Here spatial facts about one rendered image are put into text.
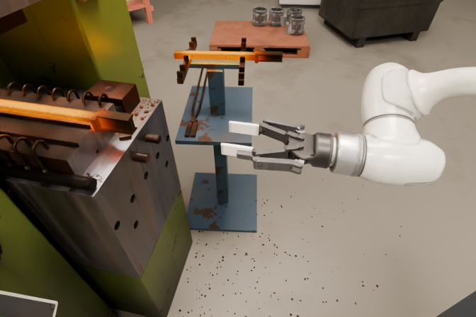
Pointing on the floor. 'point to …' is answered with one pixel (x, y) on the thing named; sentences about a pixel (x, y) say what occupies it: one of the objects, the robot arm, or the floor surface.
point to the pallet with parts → (264, 32)
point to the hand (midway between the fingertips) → (238, 139)
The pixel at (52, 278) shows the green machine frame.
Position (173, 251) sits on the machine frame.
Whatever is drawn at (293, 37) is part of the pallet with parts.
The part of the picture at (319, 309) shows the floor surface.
